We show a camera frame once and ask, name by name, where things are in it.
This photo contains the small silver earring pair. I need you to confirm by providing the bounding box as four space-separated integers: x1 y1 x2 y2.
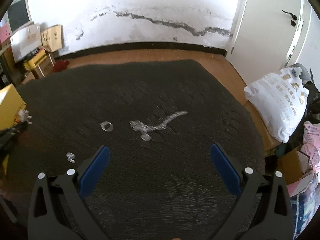
66 152 75 163

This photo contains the silver diamond ring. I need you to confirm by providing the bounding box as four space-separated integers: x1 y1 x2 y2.
100 121 114 132

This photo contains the yellow cardboard storage box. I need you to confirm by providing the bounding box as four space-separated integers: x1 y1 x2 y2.
0 84 27 130

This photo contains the small yellow flat box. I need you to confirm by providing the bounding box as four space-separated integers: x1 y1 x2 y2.
23 49 47 71

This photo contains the pink plastic package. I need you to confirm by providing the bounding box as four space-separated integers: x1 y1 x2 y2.
301 121 320 173

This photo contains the red cloth on floor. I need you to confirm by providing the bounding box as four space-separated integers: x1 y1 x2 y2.
52 60 70 73

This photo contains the white paper gift bag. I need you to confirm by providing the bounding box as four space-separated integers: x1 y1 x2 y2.
10 24 42 62

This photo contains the pink gift box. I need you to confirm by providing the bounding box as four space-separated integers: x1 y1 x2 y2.
0 23 10 44

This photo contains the white printed plastic bag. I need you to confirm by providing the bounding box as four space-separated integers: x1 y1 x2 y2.
244 68 309 143

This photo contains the white framed monitor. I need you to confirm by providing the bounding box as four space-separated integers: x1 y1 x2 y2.
7 0 31 33

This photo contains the black patterned table mat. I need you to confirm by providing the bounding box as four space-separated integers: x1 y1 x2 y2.
3 61 264 239

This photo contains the white door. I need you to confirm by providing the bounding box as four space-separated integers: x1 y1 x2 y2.
227 0 311 85

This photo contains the black door handle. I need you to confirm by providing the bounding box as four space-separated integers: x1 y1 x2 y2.
282 10 298 27

